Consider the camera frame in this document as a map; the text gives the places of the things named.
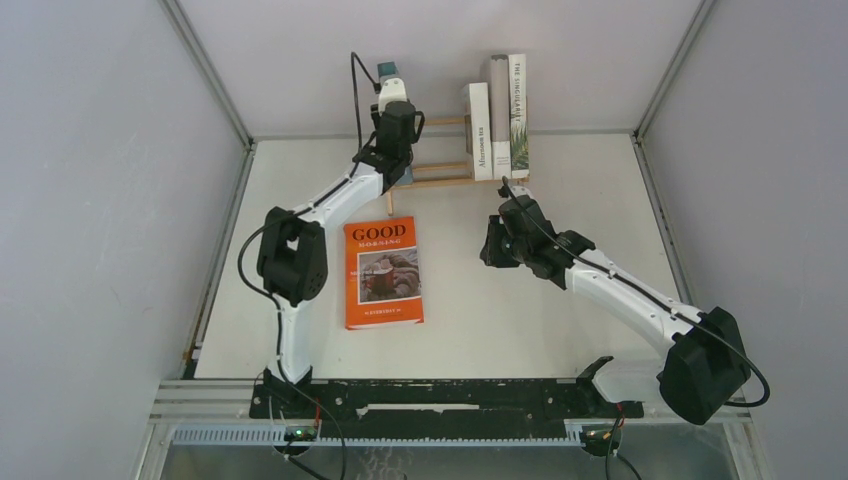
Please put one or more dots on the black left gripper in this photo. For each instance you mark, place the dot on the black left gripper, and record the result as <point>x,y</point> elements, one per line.
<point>413,139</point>

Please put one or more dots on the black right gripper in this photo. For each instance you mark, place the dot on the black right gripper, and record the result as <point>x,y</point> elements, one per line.
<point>491,253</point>

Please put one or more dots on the white thick book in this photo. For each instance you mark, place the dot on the white thick book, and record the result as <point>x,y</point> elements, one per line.
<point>477,131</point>

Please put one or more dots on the grey notebook with elastic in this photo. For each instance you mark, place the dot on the grey notebook with elastic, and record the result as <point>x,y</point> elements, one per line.
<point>496,70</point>

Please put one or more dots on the white Singularity palm book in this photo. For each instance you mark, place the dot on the white Singularity palm book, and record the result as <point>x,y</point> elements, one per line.
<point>519,139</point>

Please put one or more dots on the orange book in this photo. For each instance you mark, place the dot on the orange book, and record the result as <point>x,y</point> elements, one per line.
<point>382,271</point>

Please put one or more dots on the teal Humor book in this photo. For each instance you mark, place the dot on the teal Humor book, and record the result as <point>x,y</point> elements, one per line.
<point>387,69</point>

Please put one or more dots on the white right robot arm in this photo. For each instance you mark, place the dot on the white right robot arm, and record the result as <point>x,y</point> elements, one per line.
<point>703,357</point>

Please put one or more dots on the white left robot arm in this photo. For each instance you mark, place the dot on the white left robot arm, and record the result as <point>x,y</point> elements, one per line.
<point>292,258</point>

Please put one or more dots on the wooden book rack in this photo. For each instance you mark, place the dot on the wooden book rack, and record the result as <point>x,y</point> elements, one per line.
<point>438,169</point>

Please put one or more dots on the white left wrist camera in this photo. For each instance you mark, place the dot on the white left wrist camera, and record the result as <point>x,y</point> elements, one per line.
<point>392,89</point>

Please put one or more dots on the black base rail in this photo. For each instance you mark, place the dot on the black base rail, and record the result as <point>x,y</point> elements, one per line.
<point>447,409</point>

